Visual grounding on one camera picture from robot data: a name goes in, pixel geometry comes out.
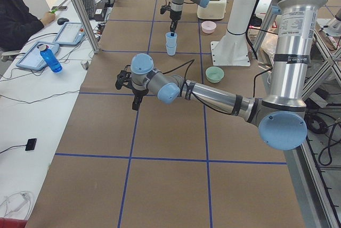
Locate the blue water bottle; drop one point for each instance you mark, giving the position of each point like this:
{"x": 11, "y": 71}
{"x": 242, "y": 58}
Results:
{"x": 49, "y": 58}

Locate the seated person in black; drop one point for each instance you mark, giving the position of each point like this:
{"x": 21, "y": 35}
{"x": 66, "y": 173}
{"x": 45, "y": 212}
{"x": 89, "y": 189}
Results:
{"x": 18, "y": 24}

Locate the light blue cup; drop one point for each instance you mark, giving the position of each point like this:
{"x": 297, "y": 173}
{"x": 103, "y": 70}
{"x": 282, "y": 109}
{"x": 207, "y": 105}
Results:
{"x": 171, "y": 39}
{"x": 171, "y": 50}

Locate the aluminium frame post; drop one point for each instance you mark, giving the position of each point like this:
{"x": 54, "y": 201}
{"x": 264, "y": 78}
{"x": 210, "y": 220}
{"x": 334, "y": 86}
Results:
{"x": 81, "y": 12}

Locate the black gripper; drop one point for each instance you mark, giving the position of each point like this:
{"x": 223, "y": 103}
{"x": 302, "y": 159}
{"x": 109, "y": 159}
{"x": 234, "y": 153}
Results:
{"x": 174, "y": 15}
{"x": 139, "y": 92}

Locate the pink bowl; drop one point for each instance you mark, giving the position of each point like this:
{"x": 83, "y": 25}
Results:
{"x": 208, "y": 27}

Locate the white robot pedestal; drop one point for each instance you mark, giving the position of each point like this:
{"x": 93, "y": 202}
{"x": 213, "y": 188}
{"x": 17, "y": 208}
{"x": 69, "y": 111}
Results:
{"x": 232, "y": 49}

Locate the clear plastic bag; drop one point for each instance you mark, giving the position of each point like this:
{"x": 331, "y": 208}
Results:
{"x": 269, "y": 45}

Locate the smartphone on desk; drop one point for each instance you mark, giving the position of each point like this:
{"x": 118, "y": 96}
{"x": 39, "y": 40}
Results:
{"x": 59, "y": 8}

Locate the teach pendant tablet far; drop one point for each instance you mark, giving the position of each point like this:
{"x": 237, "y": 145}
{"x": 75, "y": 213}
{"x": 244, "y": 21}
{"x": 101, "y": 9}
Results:
{"x": 70, "y": 34}

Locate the teach pendant tablet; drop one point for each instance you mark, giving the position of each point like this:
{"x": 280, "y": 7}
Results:
{"x": 32, "y": 59}
{"x": 70, "y": 34}

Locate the green bowl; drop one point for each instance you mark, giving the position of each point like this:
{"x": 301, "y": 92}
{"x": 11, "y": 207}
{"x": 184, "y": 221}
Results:
{"x": 214, "y": 74}

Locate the teach pendant tablet near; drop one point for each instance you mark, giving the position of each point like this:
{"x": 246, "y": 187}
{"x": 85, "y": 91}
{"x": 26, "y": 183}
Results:
{"x": 32, "y": 59}

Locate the small black box device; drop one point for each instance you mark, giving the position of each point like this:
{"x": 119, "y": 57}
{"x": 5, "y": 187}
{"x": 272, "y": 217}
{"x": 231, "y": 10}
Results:
{"x": 31, "y": 143}

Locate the black keyboard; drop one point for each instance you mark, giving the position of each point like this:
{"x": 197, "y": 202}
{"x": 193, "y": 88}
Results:
{"x": 89, "y": 6}

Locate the black computer mouse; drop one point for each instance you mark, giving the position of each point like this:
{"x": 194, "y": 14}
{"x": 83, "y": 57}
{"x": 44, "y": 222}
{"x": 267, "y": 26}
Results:
{"x": 61, "y": 21}

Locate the cream toaster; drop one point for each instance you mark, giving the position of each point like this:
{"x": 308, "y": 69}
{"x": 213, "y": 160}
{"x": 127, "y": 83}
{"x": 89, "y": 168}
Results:
{"x": 214, "y": 10}

